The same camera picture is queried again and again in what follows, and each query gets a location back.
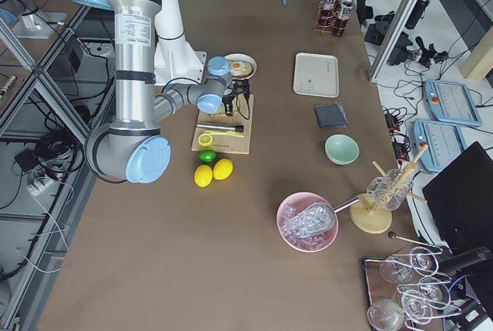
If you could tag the cream rabbit tray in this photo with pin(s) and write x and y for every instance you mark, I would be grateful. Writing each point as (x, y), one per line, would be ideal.
(316, 75)

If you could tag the wine glass tray rack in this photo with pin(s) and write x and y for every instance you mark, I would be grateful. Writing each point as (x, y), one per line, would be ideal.
(407, 291)

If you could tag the fried egg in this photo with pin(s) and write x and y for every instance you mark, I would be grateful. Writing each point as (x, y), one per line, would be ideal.
(238, 68)

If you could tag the white round plate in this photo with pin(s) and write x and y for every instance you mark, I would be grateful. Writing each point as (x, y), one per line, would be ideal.
(244, 58)

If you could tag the bread slice under egg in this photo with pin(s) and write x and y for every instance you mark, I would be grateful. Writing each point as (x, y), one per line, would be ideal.
(248, 72)

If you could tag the bamboo cutting board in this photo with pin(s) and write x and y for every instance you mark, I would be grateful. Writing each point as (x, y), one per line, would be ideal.
(244, 116)

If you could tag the steel muddler black tip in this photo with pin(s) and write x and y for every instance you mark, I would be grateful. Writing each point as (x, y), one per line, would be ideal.
(233, 128)

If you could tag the yellow plastic knife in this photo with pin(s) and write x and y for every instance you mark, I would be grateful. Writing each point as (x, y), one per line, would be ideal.
(224, 133)

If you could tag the half cut lemon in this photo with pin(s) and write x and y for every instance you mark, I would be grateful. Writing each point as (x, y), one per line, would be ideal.
(205, 140)

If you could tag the lower right tea bottle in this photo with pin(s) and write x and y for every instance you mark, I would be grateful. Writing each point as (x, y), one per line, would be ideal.
(345, 10)

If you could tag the green lime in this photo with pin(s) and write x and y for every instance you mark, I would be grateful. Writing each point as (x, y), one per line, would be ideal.
(207, 155)

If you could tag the yellow lemon upper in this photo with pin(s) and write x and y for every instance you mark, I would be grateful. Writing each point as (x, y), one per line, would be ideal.
(222, 169)

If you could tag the yellow lemon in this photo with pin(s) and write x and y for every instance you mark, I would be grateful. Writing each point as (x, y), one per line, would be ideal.
(222, 169)
(203, 176)

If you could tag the grey folded cloth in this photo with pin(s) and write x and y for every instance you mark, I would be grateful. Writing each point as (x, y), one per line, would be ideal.
(331, 115)

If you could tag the yellow lemon lower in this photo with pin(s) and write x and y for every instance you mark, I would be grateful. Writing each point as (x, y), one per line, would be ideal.
(203, 176)

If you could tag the mint green bowl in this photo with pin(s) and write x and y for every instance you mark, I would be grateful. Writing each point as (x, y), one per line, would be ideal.
(341, 149)

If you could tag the pink bowl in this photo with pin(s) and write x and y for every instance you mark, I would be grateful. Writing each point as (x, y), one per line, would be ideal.
(300, 201)

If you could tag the steel ice scoop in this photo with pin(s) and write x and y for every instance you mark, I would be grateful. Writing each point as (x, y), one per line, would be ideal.
(318, 218)

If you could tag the pile of clear ice cubes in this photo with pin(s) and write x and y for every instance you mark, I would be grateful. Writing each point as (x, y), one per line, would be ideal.
(287, 213)

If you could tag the glass mug on stand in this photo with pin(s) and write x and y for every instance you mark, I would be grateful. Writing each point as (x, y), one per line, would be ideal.
(389, 191)

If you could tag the wooden cup stand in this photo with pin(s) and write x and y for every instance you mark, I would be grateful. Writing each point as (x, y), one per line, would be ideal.
(373, 219)

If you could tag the blue teach pendant far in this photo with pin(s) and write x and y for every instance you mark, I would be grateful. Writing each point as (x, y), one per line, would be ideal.
(451, 102)

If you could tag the blue teach pendant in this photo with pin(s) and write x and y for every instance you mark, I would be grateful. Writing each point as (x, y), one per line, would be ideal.
(451, 102)
(445, 143)

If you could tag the blue teach pendant near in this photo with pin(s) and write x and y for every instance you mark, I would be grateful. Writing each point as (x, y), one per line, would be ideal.
(445, 143)

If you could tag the black laptop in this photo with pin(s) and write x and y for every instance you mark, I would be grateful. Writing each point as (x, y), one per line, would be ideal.
(460, 200)

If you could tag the copper wire bottle rack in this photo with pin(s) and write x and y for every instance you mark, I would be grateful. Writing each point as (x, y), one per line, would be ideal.
(326, 22)

